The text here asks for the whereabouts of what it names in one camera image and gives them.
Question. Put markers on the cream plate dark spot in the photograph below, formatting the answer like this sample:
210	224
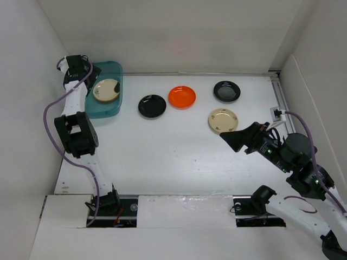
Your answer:
106	90

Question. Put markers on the cream floral plate right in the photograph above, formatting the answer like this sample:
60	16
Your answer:
223	120

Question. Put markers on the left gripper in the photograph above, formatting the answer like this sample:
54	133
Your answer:
94	76

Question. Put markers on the black plate grey centre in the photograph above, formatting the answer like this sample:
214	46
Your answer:
227	91

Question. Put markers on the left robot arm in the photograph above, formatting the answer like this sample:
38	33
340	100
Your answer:
78	135

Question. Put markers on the teal plastic bin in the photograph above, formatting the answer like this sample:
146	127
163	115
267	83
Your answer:
96	109

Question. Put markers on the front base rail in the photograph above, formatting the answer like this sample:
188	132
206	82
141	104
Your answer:
174	212

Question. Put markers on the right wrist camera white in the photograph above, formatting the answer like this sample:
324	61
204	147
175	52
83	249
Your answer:
277	115

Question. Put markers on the orange plate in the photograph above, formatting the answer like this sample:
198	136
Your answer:
182	97

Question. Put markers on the aluminium rail right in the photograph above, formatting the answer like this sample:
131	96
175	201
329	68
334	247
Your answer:
282	104

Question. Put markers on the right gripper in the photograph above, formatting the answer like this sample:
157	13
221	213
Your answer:
250	135

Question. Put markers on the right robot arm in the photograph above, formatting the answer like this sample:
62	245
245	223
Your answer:
294	155

